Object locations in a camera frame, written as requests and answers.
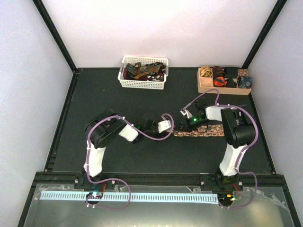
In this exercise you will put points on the left black frame post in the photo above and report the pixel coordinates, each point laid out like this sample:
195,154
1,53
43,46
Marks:
54,32

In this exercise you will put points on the brown patterned rolled tie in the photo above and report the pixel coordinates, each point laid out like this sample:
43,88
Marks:
243,73

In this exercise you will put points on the orange blue rolled tie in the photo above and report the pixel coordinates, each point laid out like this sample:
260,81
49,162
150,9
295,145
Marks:
219,82

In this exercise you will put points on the black rolled tie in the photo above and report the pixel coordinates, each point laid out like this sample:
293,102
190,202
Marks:
231,72
230,83

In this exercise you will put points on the white plastic basket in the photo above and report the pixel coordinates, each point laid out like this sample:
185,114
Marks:
142,84

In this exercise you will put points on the right black frame post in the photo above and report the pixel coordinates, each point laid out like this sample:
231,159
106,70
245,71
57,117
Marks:
275,12

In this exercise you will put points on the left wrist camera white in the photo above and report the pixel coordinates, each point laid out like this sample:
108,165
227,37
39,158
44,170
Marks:
165,125

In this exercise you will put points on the white slotted cable duct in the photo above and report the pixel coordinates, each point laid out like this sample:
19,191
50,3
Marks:
132,197

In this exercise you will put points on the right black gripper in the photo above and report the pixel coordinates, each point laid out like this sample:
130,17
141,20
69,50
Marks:
189,128

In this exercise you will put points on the black frame post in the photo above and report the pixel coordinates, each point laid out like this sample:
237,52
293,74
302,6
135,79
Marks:
54,32
275,12

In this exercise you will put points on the dark red rolled tie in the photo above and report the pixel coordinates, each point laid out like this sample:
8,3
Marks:
218,71

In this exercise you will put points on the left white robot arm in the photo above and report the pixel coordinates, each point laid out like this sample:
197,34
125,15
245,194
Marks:
103,129

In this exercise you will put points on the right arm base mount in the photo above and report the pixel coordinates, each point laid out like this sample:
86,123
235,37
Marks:
218,183

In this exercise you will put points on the pile of ties in basket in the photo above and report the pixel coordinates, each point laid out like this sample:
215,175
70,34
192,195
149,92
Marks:
148,72

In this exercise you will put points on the clear acrylic sheet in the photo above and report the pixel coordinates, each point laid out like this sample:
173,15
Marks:
264,207

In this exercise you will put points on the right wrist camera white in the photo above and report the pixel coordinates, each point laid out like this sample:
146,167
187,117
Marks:
186,113

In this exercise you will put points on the black rolled tie front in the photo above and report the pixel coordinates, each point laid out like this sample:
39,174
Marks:
230,83

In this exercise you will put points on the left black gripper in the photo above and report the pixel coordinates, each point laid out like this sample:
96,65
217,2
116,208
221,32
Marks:
164,134

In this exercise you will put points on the blue patterned rolled tie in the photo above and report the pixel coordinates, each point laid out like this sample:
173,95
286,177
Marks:
244,82

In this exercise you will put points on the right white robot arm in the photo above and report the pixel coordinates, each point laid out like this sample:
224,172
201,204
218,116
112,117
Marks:
239,128

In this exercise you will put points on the wooden compartment tray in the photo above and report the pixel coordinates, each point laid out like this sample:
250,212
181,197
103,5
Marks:
205,84

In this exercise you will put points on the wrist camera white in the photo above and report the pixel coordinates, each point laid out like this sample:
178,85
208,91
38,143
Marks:
165,125
186,113

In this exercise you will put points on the paisley patterned necktie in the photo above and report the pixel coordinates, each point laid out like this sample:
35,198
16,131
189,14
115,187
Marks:
201,131

